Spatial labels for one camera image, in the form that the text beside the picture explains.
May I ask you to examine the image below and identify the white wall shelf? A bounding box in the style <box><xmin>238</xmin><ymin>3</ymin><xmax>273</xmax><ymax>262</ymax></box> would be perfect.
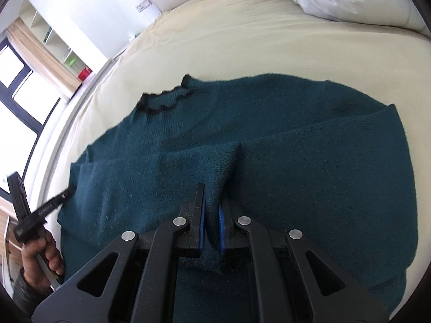
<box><xmin>18</xmin><ymin>0</ymin><xmax>93</xmax><ymax>85</ymax></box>

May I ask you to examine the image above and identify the person's left hand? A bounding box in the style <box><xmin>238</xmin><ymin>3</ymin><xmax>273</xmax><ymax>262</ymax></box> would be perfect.
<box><xmin>21</xmin><ymin>234</ymin><xmax>66</xmax><ymax>292</ymax></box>

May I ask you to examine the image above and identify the dark teal knit sweater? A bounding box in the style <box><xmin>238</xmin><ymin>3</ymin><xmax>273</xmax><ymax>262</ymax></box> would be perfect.
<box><xmin>57</xmin><ymin>73</ymin><xmax>418</xmax><ymax>323</ymax></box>

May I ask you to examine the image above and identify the black framed window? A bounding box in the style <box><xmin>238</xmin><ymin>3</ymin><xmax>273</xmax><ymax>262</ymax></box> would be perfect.
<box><xmin>0</xmin><ymin>35</ymin><xmax>61</xmax><ymax>196</ymax></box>

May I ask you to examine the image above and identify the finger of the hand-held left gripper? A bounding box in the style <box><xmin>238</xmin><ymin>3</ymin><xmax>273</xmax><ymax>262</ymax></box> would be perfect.
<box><xmin>30</xmin><ymin>189</ymin><xmax>73</xmax><ymax>219</ymax></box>

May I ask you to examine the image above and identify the beige curtain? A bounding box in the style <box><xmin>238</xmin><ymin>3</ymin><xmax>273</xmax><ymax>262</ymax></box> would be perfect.
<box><xmin>5</xmin><ymin>18</ymin><xmax>81</xmax><ymax>101</ymax></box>

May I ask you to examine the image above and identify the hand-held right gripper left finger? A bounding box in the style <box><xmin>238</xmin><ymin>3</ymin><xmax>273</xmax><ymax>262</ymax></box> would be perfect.
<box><xmin>32</xmin><ymin>183</ymin><xmax>207</xmax><ymax>323</ymax></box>

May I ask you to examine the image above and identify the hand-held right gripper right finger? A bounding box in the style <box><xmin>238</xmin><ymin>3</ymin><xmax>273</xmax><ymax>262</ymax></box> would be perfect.
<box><xmin>218</xmin><ymin>199</ymin><xmax>391</xmax><ymax>323</ymax></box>

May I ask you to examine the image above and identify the bed with beige sheet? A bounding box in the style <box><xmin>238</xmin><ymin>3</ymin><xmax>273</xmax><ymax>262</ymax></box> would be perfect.
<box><xmin>23</xmin><ymin>0</ymin><xmax>430</xmax><ymax>310</ymax></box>

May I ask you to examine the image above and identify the person's left forearm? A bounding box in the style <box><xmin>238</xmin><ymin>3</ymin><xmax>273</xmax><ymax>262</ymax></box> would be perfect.
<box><xmin>10</xmin><ymin>269</ymin><xmax>56</xmax><ymax>313</ymax></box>

